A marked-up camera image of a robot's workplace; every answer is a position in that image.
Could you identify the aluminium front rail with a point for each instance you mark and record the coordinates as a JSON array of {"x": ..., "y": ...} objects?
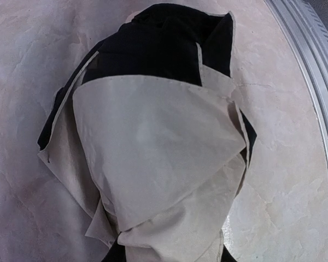
[{"x": 308, "y": 38}]

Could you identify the beige folding umbrella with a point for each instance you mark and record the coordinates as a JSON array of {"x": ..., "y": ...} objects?
[{"x": 148, "y": 139}]

